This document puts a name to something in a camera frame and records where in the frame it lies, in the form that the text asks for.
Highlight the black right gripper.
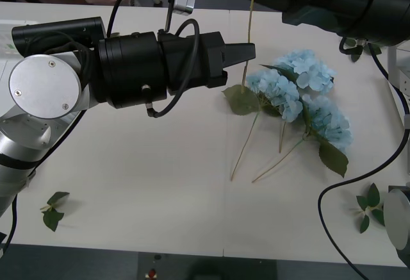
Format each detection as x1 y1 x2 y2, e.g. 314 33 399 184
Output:
245 0 340 34

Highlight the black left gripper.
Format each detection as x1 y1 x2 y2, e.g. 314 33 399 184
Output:
158 31 258 95

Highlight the pale blue flower green stem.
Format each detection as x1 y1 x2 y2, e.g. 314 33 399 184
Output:
251 94 354 184
259 48 337 153
240 0 258 95
222 68 305 181

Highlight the green five-leaf sprig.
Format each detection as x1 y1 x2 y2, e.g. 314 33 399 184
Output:
341 36 384 63
356 183 385 235

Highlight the green two-leaf sprig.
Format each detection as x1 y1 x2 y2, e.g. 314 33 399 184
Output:
40 191 70 233

